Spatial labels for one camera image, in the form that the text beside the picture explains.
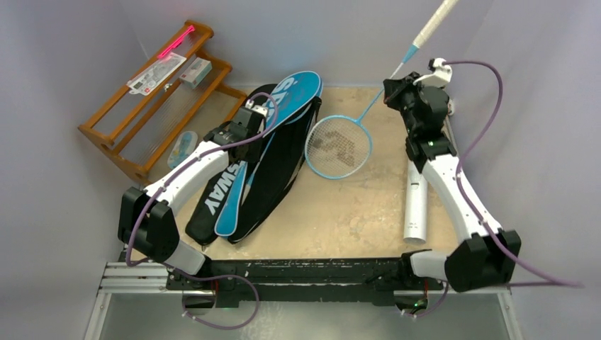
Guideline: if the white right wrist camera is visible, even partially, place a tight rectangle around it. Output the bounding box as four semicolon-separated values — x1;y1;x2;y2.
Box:
413;57;453;89

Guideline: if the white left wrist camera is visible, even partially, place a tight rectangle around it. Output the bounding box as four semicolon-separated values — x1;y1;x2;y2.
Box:
247;104;269;118

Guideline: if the clear stationery packet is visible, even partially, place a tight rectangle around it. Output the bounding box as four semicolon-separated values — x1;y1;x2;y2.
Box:
127;52;187;96

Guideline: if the blue racket cover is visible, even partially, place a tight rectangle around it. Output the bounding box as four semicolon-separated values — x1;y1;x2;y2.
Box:
212;71;323;243

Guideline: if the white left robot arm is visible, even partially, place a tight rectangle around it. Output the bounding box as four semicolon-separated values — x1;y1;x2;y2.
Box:
118;101;275;290

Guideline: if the light blue badminton racket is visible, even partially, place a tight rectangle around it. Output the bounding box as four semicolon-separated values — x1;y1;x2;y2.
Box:
304;0;458;179

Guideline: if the small white box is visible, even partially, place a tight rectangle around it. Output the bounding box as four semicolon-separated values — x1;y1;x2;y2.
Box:
179;57;213;89

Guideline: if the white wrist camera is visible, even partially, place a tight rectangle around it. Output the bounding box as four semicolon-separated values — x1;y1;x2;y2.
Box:
247;104;269;118
413;57;453;89

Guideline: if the wooden shelf rack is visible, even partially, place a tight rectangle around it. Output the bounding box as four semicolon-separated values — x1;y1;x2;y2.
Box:
78;20;247;184

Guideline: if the blue white plastic packet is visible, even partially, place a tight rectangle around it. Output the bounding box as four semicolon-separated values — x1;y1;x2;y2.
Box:
167;131;198;169

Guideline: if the black metal base frame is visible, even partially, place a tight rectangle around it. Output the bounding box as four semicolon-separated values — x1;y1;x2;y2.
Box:
96;251;510;311

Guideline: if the black Crossway racket cover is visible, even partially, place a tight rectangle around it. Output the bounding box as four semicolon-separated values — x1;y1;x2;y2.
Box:
185;86;323;246

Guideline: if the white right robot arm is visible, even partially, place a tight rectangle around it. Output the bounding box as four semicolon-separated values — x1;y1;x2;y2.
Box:
383;72;522;293

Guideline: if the white shuttlecock tube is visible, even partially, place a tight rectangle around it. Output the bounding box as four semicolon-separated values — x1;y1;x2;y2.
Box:
403;161;428;245

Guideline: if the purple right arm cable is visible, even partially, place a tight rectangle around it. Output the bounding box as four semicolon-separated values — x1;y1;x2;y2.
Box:
443;59;583;288

